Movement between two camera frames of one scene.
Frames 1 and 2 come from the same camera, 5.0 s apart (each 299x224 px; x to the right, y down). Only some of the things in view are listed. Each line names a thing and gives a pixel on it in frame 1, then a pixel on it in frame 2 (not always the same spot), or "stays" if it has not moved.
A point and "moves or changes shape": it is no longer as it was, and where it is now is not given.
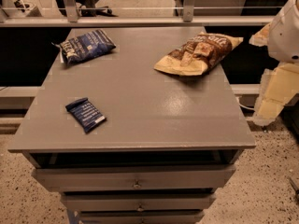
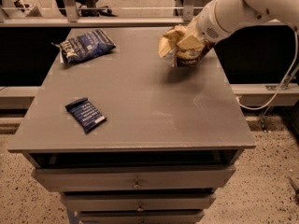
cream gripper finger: [261, 38] to [166, 40]
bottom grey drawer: [141, 217] stays
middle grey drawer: [138, 202] stays
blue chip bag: [84, 46] stays
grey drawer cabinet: [170, 141] stays
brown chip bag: [199, 54] moves or changes shape
